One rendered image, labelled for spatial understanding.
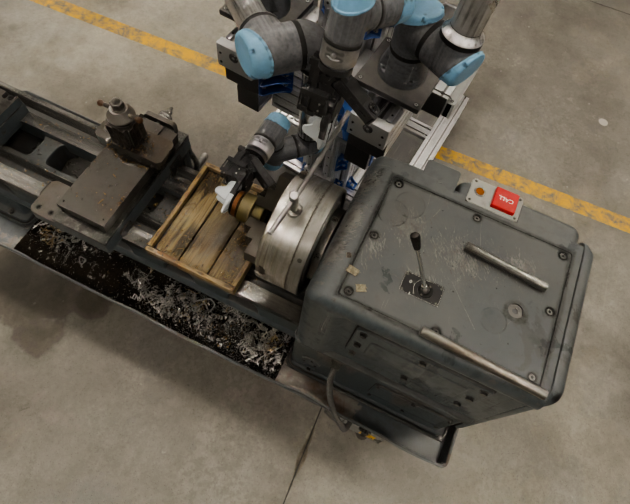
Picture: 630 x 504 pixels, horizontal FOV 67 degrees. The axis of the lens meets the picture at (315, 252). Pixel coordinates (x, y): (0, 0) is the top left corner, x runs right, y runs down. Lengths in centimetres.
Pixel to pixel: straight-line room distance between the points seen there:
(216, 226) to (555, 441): 182
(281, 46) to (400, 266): 58
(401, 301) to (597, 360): 183
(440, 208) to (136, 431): 163
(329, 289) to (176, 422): 137
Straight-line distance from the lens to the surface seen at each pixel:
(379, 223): 114
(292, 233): 114
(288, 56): 123
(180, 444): 227
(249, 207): 129
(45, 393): 246
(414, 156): 261
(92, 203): 155
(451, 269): 114
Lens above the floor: 223
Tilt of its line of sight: 64 degrees down
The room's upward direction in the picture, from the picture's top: 12 degrees clockwise
